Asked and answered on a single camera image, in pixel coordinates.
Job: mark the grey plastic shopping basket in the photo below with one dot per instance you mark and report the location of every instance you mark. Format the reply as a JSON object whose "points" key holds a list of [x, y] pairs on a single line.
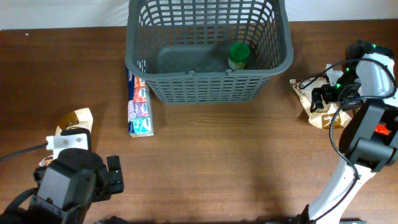
{"points": [[181, 48]]}

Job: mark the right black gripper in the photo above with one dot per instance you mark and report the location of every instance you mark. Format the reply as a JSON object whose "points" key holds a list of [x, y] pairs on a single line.
{"points": [[328, 97]]}

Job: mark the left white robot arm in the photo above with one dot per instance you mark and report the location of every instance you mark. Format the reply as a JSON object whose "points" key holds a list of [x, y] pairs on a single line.
{"points": [[66, 188]]}

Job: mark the red spaghetti packet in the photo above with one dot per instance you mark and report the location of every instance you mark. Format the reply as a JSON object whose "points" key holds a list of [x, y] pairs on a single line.
{"points": [[382, 129]]}

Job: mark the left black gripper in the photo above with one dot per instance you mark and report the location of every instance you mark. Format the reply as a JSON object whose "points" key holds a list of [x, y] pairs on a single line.
{"points": [[108, 188]]}

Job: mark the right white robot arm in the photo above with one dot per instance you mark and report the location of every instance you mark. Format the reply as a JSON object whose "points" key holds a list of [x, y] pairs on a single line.
{"points": [[368, 143]]}

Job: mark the green lid spice jar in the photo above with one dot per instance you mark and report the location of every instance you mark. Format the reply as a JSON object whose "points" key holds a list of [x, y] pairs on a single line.
{"points": [[239, 55]]}

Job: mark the brown white snack bag left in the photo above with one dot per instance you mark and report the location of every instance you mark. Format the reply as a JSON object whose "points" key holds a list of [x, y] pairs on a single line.
{"points": [[81, 118]]}

